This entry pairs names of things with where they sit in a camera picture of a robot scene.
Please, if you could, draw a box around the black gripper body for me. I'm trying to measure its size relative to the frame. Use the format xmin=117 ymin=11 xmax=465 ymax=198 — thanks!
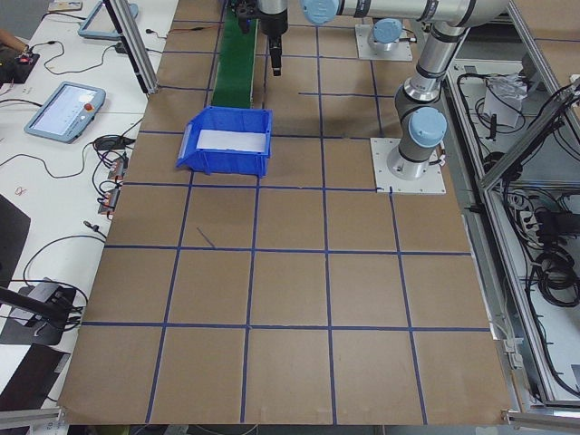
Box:
xmin=230 ymin=0 xmax=288 ymax=36

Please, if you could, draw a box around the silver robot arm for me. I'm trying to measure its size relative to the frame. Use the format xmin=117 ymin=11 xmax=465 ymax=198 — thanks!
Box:
xmin=300 ymin=1 xmax=508 ymax=181
xmin=367 ymin=18 xmax=403 ymax=51

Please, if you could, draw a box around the green conveyor belt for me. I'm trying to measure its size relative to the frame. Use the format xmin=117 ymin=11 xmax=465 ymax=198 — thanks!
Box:
xmin=211 ymin=9 xmax=257 ymax=109

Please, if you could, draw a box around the blue left storage bin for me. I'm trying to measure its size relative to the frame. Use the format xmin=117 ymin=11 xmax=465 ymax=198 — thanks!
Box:
xmin=176 ymin=106 xmax=273 ymax=178

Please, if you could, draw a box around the white foam pad left bin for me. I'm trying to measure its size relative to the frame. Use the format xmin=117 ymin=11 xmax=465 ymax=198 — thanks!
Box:
xmin=197 ymin=130 xmax=266 ymax=152

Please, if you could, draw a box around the far teach pendant tablet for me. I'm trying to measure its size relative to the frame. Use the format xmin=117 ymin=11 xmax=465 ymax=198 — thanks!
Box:
xmin=78 ymin=1 xmax=120 ymax=41

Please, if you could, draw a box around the teach pendant tablet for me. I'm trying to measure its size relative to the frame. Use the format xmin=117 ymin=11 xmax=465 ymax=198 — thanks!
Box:
xmin=24 ymin=82 xmax=106 ymax=143
xmin=78 ymin=1 xmax=120 ymax=41

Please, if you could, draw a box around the near teach pendant tablet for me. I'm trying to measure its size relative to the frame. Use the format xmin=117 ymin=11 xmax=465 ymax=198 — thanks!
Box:
xmin=24 ymin=82 xmax=106 ymax=143

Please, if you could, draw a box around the white crumpled paper box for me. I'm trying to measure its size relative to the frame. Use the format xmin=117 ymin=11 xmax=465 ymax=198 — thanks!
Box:
xmin=483 ymin=73 xmax=527 ymax=128

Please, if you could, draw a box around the black emergency stop box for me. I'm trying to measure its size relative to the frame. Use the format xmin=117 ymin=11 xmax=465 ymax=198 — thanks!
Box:
xmin=5 ymin=53 xmax=40 ymax=84

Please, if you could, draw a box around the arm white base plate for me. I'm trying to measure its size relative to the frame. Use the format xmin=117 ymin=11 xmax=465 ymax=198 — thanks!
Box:
xmin=370 ymin=138 xmax=446 ymax=195
xmin=354 ymin=24 xmax=413 ymax=62

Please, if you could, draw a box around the aluminium frame post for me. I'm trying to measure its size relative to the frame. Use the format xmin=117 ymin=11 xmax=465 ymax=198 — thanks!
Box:
xmin=103 ymin=0 xmax=159 ymax=95

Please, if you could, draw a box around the black camera stand base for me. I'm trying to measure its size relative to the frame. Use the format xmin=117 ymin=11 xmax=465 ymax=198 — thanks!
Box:
xmin=1 ymin=280 xmax=76 ymax=345

